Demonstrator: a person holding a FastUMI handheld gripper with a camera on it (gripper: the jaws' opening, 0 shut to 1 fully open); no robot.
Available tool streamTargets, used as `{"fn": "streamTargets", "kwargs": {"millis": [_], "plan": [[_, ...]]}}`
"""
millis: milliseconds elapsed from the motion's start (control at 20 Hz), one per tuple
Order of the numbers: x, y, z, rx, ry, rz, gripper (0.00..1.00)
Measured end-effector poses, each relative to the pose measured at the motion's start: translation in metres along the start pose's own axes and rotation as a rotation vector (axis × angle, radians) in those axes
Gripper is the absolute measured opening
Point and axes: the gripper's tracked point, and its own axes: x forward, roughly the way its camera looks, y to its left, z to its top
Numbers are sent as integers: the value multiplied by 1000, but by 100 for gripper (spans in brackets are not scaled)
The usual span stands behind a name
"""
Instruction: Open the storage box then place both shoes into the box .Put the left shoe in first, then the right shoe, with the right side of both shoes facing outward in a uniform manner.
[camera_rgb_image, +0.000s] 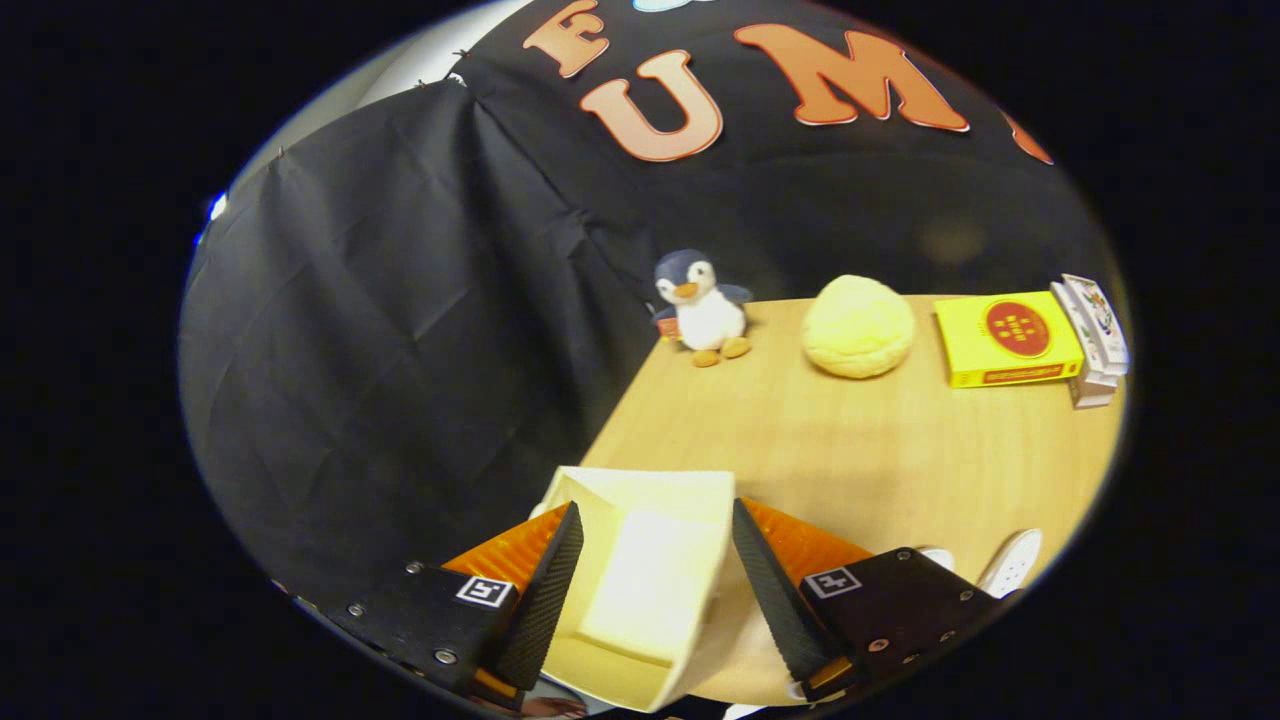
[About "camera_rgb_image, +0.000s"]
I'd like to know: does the yellow book red circle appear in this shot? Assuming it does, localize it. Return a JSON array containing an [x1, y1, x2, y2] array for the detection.
[[933, 291, 1086, 389]]

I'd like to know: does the cream fabric storage box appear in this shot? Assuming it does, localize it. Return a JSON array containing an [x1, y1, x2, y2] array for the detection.
[[530, 466, 746, 713]]

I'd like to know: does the yellow plush bun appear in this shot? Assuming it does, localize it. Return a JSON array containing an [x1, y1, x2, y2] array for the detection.
[[801, 274, 916, 380]]

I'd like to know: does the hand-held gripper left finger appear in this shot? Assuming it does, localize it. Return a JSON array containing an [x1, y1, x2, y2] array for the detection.
[[325, 501, 586, 709]]

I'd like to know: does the plush penguin toy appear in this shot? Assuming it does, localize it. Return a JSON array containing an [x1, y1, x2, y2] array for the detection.
[[650, 248, 754, 369]]

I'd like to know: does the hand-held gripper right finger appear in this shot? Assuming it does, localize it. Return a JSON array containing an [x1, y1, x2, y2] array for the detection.
[[732, 497, 1003, 704]]

